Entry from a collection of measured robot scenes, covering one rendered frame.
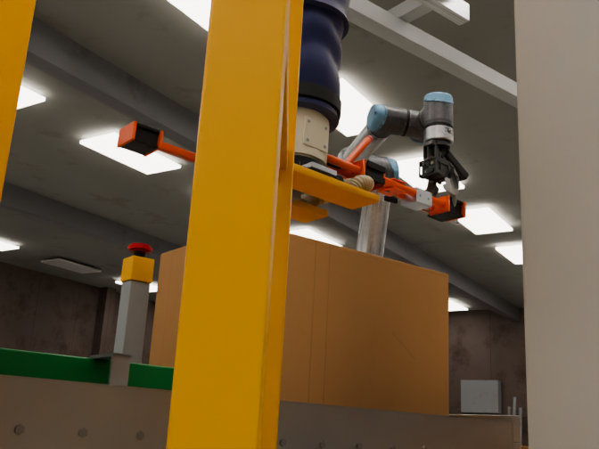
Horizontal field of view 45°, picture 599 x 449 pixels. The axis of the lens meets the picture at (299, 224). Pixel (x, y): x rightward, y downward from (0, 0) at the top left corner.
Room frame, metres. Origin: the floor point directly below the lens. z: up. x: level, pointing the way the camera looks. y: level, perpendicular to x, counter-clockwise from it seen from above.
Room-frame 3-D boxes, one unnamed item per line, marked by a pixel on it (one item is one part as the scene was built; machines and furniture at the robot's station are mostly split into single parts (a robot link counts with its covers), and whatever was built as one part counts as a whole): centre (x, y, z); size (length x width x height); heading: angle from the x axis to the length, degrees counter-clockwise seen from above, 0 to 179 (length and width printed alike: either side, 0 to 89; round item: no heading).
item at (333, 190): (1.65, -0.03, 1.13); 0.34 x 0.10 x 0.05; 129
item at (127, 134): (1.74, 0.42, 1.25); 0.09 x 0.08 x 0.05; 39
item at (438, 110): (2.10, -0.42, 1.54); 0.10 x 0.09 x 0.12; 9
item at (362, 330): (1.77, -0.02, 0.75); 0.60 x 0.40 x 0.40; 127
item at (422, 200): (2.02, -0.34, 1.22); 0.07 x 0.07 x 0.04; 39
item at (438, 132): (2.09, -0.42, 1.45); 0.10 x 0.09 x 0.05; 38
